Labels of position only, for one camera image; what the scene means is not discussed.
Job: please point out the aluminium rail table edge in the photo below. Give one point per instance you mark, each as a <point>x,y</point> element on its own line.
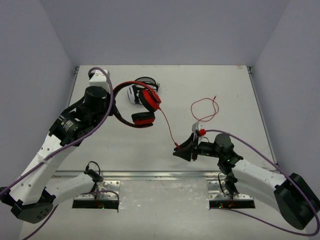
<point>158,175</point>

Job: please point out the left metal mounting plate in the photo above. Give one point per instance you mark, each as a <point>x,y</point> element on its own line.
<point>104,191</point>

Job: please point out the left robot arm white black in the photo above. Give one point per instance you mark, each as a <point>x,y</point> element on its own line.
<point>30,197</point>

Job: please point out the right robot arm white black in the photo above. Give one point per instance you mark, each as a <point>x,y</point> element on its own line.
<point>290,195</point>

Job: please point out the metal mounting plate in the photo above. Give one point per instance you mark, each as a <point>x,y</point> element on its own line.
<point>104,191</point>
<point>218,192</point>

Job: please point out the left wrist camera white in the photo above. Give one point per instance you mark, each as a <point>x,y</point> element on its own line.
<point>98,79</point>

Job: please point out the red black headphones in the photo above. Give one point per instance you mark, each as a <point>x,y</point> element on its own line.
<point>149,99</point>

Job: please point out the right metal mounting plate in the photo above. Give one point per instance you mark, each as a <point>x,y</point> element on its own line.
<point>218,192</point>

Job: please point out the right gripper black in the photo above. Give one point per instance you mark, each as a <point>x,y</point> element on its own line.
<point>187,148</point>

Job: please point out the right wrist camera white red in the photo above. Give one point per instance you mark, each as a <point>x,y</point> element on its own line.
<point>198,130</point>

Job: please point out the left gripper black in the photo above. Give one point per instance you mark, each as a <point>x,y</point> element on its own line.
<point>111,105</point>

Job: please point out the white black headphones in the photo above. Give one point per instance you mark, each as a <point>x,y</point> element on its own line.
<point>134,89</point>

